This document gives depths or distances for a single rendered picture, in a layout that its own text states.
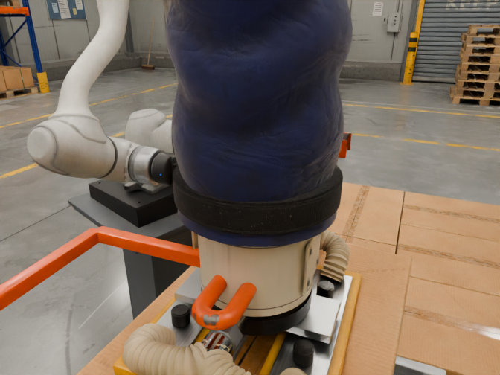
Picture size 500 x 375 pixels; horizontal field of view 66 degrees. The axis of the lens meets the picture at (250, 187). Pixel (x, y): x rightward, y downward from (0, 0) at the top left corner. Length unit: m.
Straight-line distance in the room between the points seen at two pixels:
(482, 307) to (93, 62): 1.35
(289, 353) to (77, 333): 1.68
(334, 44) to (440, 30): 10.01
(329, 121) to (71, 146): 0.55
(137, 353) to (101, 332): 1.62
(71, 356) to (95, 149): 1.35
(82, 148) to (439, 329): 1.11
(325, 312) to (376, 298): 0.16
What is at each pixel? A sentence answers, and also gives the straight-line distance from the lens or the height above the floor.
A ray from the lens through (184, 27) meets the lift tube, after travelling 0.43.
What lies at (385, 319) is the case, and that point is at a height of 0.95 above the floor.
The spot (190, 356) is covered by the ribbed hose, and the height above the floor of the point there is 1.04.
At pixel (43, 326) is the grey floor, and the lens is 2.28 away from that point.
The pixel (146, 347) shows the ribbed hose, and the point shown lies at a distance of 0.51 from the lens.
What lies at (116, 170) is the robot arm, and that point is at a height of 1.08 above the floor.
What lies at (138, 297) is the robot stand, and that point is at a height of 0.31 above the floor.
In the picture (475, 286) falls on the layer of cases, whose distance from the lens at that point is 1.60.
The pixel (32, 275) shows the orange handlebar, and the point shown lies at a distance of 0.60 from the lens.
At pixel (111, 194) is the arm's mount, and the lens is 1.49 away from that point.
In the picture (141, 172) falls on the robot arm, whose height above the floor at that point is 1.08.
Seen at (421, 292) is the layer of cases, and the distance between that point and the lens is 1.49.
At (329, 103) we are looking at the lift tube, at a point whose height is 1.32.
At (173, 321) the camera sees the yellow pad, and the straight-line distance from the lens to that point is 0.62.
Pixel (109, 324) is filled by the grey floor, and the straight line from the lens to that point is 2.17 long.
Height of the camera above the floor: 1.40
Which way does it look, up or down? 24 degrees down
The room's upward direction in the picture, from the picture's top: straight up
